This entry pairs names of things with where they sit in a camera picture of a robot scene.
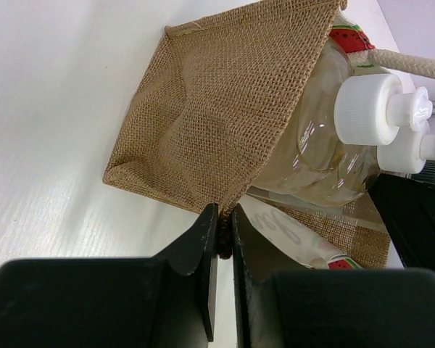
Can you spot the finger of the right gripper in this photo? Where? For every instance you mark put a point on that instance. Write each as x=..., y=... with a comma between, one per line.
x=407, y=208

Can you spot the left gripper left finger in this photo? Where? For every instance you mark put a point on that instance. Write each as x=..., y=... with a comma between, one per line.
x=167, y=300

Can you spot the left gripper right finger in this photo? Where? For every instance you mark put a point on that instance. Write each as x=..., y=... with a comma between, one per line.
x=280, y=303

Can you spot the burlap watermelon print canvas bag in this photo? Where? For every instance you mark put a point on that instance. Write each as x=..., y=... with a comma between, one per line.
x=214, y=101

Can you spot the grey-capped clear bottle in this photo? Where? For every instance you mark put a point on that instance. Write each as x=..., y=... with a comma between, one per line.
x=427, y=174

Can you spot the white-capped yellow bottle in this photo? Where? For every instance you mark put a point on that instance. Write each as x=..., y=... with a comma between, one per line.
x=408, y=152
x=327, y=154

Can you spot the left white-capped yellow bottle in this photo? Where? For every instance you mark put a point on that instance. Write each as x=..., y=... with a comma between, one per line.
x=327, y=154

